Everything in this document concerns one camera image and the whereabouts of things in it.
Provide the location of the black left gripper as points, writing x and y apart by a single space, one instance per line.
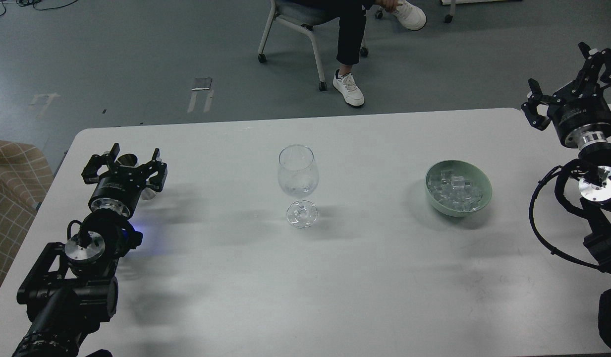
120 188

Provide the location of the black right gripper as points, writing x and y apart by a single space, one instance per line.
577 109

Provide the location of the steel cocktail jigger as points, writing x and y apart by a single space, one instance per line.
131 160

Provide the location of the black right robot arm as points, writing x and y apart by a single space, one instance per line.
583 188

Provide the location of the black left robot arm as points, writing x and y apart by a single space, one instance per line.
72 287

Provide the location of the green bowl of ice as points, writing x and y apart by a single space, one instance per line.
457 188

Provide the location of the clear wine glass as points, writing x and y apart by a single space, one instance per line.
298 177

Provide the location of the seated person in black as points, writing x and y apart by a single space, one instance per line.
352 25

